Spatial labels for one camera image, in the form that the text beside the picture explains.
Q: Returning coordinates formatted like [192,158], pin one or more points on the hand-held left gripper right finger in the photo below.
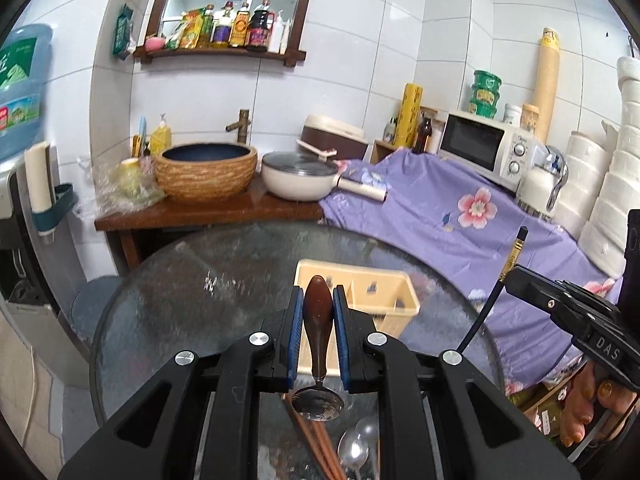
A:
[342,340]

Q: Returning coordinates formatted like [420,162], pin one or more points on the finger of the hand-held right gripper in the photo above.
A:
[540,292]

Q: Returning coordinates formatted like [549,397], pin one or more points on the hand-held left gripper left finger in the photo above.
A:
[295,340]

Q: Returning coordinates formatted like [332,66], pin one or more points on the black chopstick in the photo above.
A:
[492,300]

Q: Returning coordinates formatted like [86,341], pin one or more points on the cream plastic utensil holder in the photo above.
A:
[382,295]

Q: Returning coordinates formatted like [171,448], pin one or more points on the brown wooden chopstick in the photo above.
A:
[305,440]
[331,455]
[320,452]

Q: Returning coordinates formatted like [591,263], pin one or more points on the person's right hand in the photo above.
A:
[580,410]

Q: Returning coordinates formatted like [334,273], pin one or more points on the printed cardboard box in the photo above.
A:
[547,410]

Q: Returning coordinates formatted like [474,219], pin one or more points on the white kettle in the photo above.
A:
[537,185]

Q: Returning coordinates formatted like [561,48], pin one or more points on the stacks of white paper bowls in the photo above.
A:
[600,200]

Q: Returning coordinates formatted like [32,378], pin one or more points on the purple floral cloth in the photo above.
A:
[425,220]

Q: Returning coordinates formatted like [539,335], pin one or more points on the wooden counter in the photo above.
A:
[210,212]

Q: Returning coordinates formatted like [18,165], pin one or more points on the cream pan with lid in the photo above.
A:
[295,180]

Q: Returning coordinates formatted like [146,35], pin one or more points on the white microwave oven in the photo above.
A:
[475,145]

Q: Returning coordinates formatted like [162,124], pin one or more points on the white jar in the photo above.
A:
[512,116]

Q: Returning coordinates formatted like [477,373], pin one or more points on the woven pattern basin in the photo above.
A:
[205,180]

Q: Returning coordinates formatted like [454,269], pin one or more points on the small wooden crate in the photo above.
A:
[382,152]

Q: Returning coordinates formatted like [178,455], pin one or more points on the brown glass bottle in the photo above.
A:
[421,137]

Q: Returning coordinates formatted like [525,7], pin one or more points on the brown and white rice cooker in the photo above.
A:
[340,135]

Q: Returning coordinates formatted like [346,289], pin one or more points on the grey round stool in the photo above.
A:
[92,305]

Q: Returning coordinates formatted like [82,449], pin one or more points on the tall yellow paper cup stack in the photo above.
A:
[546,85]

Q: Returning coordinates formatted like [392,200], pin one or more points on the small clear bottle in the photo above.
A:
[390,131]

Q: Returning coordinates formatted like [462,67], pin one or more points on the yellow wrap roll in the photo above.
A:
[409,120]

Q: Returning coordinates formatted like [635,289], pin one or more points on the bronze faucet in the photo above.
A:
[242,127]

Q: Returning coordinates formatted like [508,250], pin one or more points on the clear plastic bag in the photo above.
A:
[105,195]

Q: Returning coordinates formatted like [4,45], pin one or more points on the yellow soap dispenser bottle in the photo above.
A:
[161,140]

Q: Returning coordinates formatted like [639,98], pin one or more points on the blue toothbrush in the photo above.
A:
[143,132]

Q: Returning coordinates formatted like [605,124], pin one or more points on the teal cup holder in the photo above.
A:
[57,210]

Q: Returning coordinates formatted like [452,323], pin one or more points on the wooden framed mirror shelf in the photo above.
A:
[220,56]

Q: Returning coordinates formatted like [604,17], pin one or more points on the white squeeze bottle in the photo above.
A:
[276,35]
[285,37]

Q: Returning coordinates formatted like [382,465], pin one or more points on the white paper cup stack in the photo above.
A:
[39,175]

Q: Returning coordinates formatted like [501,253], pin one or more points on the water dispenser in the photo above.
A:
[12,220]

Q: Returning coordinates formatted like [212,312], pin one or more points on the dark soy sauce bottle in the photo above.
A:
[259,30]

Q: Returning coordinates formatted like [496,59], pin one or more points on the yellow label bottle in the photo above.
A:
[240,30]

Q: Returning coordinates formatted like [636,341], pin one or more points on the purple label bottle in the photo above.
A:
[223,30]

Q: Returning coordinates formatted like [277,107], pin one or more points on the green yellow oil bottle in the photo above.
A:
[207,30]

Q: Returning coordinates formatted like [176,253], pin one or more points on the pink dish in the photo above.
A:
[155,42]

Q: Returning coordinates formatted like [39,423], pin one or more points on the green hanging packet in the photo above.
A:
[122,32]

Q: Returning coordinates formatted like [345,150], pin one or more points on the blue water jug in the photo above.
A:
[22,90]

